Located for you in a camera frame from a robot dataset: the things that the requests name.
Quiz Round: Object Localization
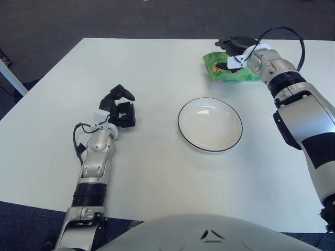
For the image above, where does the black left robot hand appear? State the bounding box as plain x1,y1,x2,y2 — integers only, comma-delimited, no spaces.
98,84,137,129

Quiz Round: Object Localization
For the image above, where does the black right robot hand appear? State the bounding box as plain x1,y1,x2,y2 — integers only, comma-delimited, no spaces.
214,35,259,75

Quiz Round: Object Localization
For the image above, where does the green snack bag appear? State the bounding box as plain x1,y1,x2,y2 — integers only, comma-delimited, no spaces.
203,51,261,84

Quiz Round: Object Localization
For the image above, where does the white plate black rim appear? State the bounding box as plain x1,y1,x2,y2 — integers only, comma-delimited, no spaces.
177,97,243,153

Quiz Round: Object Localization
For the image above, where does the white right wrist connector box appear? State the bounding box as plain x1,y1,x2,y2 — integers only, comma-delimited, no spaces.
227,54,247,70

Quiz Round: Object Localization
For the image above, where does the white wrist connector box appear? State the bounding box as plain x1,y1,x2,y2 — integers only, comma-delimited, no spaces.
227,54,247,70
93,111,109,127

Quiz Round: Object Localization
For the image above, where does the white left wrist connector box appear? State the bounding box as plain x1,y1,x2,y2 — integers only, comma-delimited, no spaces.
93,111,109,127

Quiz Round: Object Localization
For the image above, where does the white table leg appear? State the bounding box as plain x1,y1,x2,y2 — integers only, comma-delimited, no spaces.
0,59,29,96

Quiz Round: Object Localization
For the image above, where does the black power strip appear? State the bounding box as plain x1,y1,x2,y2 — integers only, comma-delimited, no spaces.
0,48,13,67

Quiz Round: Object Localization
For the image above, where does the grey robot torso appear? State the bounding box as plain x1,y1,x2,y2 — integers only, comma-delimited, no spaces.
102,213,335,251

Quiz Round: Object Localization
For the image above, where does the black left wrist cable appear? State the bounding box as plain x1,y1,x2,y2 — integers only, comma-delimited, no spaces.
72,122,110,163

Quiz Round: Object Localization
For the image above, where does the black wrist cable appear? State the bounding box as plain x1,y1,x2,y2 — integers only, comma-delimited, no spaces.
72,122,110,163
255,26,306,71

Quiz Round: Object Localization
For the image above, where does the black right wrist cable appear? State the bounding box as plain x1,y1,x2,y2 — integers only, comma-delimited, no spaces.
255,26,306,71

